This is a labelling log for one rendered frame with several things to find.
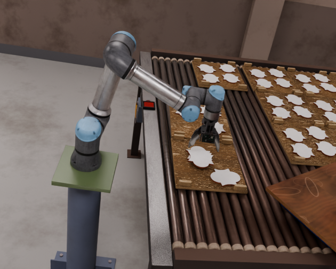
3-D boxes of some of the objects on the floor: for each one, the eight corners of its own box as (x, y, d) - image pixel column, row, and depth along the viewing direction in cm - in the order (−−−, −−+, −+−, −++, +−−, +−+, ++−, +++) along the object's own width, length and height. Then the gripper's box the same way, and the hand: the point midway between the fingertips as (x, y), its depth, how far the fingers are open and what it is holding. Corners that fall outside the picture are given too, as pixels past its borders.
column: (39, 303, 244) (36, 186, 197) (57, 252, 276) (57, 140, 229) (106, 311, 245) (118, 197, 198) (116, 259, 277) (128, 150, 230)
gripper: (190, 119, 197) (183, 154, 208) (232, 125, 198) (223, 160, 209) (190, 110, 205) (183, 144, 215) (231, 116, 205) (222, 150, 216)
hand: (202, 149), depth 215 cm, fingers open, 14 cm apart
